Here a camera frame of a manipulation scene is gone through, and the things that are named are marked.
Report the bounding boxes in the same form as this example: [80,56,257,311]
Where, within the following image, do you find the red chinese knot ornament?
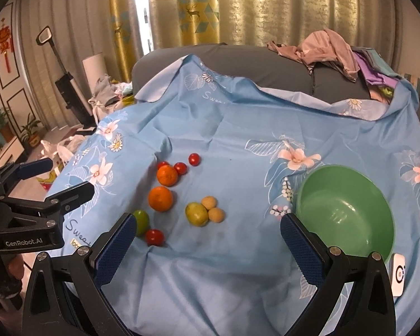
[0,17,14,74]

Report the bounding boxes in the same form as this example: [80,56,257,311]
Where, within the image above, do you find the purple folded clothes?
[352,46,401,104]

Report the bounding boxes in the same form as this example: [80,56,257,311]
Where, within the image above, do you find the small green lime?
[132,209,150,237]

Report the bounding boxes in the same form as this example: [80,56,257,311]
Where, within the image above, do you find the yellow-green lemon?
[185,202,209,227]

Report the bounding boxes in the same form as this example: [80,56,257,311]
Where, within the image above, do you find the person left hand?
[6,254,25,280]

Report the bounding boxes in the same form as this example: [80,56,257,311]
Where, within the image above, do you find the white cylinder lamp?
[82,52,108,93]

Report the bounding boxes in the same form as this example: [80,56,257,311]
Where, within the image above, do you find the red cherry tomato front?
[145,229,165,246]

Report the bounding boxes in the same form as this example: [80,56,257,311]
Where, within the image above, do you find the pink clothes pile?
[266,29,360,82]

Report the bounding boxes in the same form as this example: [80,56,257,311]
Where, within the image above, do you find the orange tangerine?
[156,165,179,186]
[148,186,174,213]

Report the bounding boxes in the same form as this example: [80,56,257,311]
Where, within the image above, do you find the tan longan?
[201,196,218,211]
[208,207,225,223]

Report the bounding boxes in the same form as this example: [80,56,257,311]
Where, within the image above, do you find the red cherry tomato hidden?
[157,162,171,170]

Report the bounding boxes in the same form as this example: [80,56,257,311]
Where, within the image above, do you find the grey clothes heap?
[88,74,136,123]

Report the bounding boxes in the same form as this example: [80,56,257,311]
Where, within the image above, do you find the gold patterned curtain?
[109,0,402,80]

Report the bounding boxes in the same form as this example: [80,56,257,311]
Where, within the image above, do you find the blue floral cloth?
[43,54,420,336]

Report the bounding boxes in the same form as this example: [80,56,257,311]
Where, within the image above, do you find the green plastic bowl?
[295,165,395,261]

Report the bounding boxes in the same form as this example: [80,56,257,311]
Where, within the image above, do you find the grey sofa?
[131,43,420,120]

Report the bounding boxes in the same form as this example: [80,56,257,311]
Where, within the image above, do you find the potted green plant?
[21,113,41,148]

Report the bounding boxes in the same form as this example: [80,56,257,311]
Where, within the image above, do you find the red cherry tomato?
[145,229,165,246]
[188,153,201,166]
[174,162,188,176]

